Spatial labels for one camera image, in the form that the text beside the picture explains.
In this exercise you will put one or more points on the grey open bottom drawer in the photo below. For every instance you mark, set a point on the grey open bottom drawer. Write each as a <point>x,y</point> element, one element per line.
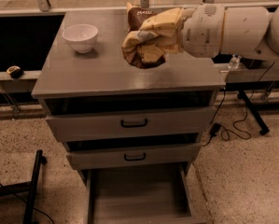
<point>150,194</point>

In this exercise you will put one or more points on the grey top drawer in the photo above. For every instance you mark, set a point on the grey top drawer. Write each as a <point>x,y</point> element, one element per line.
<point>84,127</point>

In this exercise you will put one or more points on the black middle drawer handle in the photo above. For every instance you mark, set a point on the black middle drawer handle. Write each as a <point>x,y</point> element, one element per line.
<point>140,157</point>

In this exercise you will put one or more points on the grey drawer cabinet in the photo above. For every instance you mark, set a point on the grey drawer cabinet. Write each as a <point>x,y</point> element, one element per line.
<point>101,81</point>

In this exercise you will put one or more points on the grey middle drawer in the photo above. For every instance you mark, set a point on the grey middle drawer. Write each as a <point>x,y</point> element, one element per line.
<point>114,157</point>

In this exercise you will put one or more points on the black table leg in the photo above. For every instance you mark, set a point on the black table leg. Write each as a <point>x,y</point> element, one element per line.
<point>263,127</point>

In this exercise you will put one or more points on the white ceramic bowl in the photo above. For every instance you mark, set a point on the white ceramic bowl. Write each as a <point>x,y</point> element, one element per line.
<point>81,37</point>

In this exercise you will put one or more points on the black power adapter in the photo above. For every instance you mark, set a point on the black power adapter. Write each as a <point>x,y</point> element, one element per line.
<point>215,129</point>

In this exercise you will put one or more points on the black metal stand leg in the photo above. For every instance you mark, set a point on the black metal stand leg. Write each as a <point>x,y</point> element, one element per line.
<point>30,187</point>

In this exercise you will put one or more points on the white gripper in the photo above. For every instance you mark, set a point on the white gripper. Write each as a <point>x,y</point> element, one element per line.
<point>202,32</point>

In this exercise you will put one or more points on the black top drawer handle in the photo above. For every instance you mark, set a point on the black top drawer handle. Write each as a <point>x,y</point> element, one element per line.
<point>133,123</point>

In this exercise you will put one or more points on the black drawer handle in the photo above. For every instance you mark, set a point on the black drawer handle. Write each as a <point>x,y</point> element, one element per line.
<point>133,123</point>
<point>140,157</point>

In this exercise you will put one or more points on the metal shelf bracket left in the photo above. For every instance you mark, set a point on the metal shelf bracket left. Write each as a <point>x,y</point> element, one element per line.
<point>11,102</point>

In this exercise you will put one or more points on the black and yellow tape measure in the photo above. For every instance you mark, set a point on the black and yellow tape measure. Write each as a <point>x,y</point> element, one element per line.
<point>15,71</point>

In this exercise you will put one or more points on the clear plastic water bottle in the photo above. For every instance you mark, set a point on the clear plastic water bottle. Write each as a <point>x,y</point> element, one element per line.
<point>234,62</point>

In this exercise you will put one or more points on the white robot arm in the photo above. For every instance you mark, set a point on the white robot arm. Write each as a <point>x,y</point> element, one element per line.
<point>251,32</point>

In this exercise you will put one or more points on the brown chip bag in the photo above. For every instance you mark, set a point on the brown chip bag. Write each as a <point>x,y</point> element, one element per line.
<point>136,16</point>

